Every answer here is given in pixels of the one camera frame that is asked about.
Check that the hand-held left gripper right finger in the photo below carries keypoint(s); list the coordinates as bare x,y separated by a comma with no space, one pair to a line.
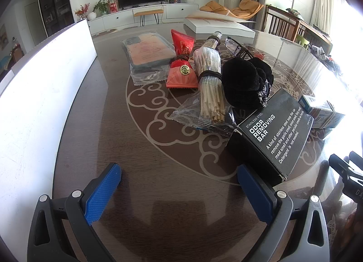
255,191

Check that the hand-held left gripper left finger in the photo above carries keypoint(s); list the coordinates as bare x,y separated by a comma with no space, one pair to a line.
102,195

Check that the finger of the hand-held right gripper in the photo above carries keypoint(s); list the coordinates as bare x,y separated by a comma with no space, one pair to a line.
341,165
356,158

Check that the red packet bundle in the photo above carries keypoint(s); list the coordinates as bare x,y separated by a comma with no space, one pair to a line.
181,76

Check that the rimless glasses with brown tie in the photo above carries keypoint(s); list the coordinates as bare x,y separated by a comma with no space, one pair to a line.
241,51

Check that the small blue white box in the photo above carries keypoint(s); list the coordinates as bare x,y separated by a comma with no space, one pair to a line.
323,114

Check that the black printed box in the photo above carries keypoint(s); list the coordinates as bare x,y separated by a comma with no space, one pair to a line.
278,137

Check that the pile of clutter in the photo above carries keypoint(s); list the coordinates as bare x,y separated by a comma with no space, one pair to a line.
331,60

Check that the clear plastic packet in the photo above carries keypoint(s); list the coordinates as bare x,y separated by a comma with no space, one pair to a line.
189,112

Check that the black fuzzy cloth item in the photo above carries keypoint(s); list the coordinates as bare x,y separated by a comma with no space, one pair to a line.
244,80

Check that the tied bundle of beige sticks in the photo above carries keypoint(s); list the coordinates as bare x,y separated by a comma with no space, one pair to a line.
210,89

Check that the green plastic stool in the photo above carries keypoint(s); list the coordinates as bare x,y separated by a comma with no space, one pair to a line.
302,42

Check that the white board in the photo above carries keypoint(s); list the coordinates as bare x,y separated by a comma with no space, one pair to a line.
42,80

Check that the dark wooden bench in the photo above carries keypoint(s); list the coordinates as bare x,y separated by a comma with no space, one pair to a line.
297,25

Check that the phone case in plastic bag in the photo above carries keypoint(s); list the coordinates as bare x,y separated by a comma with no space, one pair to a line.
147,52

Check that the white flat box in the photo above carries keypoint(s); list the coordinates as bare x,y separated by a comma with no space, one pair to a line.
215,29

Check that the white tv cabinet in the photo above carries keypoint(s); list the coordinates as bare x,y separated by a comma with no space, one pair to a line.
113,21

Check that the red flowers in white vase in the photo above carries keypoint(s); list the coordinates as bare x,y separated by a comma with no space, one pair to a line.
91,15

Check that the orange lounge chair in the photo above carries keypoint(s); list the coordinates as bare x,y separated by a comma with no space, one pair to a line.
244,6

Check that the leafy green potted plant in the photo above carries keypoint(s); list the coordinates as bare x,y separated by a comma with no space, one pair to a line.
102,6

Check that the red gift box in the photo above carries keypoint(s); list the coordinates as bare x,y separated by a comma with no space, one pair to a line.
113,6

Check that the wooden stool with hairpin legs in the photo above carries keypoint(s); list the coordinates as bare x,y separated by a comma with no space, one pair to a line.
149,11

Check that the dark glass display cabinet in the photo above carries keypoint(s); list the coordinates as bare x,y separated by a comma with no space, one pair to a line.
54,1

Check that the framed wall picture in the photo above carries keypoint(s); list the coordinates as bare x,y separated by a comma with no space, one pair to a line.
3,36

